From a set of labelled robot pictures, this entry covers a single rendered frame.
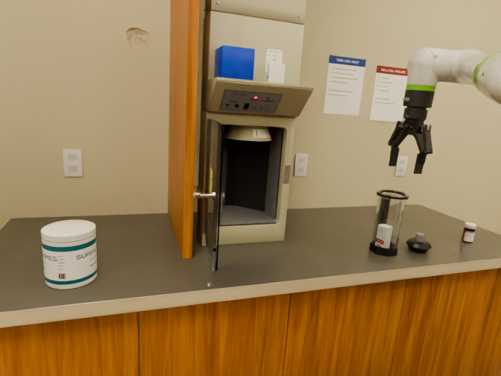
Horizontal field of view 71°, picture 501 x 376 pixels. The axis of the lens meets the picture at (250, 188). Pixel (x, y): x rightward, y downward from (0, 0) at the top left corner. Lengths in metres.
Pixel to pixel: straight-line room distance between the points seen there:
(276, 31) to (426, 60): 0.49
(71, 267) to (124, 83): 0.83
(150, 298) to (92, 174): 0.78
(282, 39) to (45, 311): 1.04
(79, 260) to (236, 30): 0.82
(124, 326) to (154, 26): 1.13
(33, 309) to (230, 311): 0.50
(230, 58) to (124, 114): 0.65
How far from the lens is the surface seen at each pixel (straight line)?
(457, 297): 1.61
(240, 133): 1.24
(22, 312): 1.02
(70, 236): 1.00
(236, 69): 1.09
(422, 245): 1.46
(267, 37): 1.24
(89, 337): 1.08
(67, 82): 1.60
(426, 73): 1.33
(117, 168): 1.61
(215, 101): 1.12
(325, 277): 1.13
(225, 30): 1.20
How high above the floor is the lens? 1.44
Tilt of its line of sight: 13 degrees down
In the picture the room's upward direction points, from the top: 4 degrees clockwise
